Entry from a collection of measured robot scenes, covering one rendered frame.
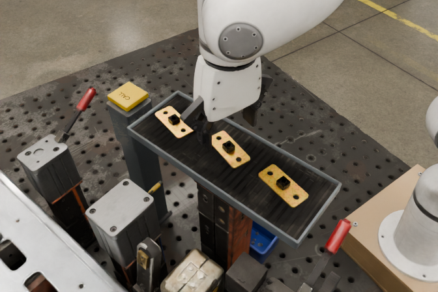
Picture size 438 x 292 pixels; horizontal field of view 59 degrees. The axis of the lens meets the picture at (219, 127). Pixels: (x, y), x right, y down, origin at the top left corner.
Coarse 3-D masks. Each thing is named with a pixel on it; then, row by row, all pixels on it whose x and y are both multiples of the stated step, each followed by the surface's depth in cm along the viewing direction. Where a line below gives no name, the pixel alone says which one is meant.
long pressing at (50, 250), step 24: (0, 192) 82; (24, 192) 82; (0, 216) 78; (24, 216) 78; (48, 216) 78; (24, 240) 75; (48, 240) 75; (72, 240) 74; (0, 264) 71; (24, 264) 71; (48, 264) 71; (72, 264) 71; (96, 264) 71; (0, 288) 68; (24, 288) 68; (72, 288) 68; (96, 288) 68; (120, 288) 68
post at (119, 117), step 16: (112, 112) 81; (128, 112) 79; (144, 112) 81; (128, 144) 85; (128, 160) 93; (144, 160) 91; (144, 176) 94; (160, 176) 100; (160, 192) 104; (160, 208) 108; (160, 224) 110
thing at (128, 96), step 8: (120, 88) 81; (128, 88) 81; (136, 88) 81; (112, 96) 79; (120, 96) 79; (128, 96) 79; (136, 96) 79; (144, 96) 80; (120, 104) 78; (128, 104) 78; (136, 104) 79
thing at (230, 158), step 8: (216, 136) 71; (224, 136) 71; (216, 144) 70; (224, 144) 69; (232, 144) 69; (224, 152) 69; (232, 152) 69; (240, 152) 69; (232, 160) 67; (248, 160) 67
